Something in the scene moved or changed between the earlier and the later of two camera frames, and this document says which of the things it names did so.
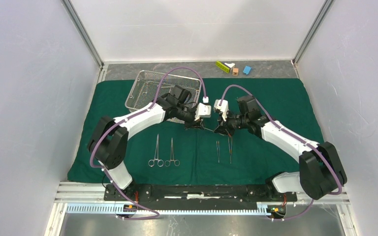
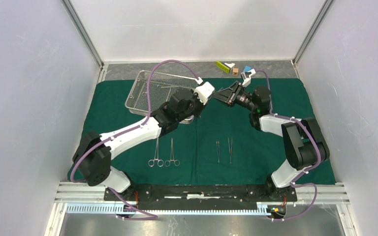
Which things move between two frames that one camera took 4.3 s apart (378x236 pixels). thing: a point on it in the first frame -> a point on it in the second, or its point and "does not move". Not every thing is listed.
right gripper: (224, 128) -> (230, 95)
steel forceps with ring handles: (160, 162) does not move
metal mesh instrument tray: (146, 84) does not move
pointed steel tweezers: (230, 144) does not move
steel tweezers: (203, 127) -> (219, 90)
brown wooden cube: (235, 71) does not move
